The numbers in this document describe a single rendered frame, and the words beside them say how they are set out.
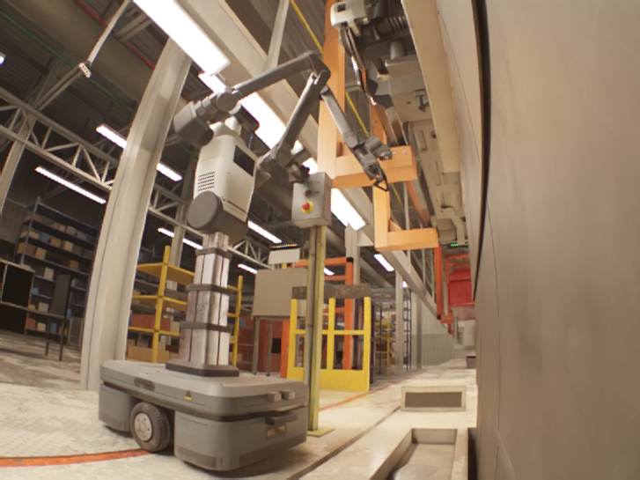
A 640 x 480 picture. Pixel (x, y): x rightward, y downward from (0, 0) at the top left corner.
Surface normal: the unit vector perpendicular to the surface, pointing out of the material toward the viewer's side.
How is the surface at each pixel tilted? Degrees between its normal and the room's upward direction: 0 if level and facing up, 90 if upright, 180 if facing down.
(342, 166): 90
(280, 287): 90
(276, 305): 90
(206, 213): 90
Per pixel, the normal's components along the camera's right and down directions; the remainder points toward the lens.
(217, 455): 0.16, -0.31
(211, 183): -0.42, -0.14
